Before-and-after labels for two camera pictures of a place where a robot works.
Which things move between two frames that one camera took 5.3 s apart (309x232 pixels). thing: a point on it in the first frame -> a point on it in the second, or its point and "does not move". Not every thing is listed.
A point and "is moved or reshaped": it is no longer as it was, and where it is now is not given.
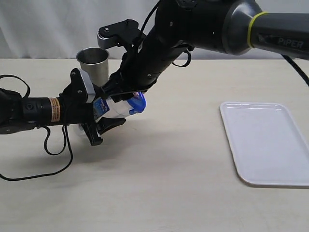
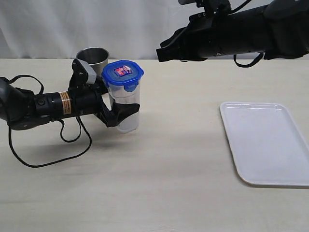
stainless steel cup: (94, 63) does not move
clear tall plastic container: (105, 107) is moved or reshaped
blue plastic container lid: (138, 103) is moved or reshaped
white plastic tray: (267, 147) does not move
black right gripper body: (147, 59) -> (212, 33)
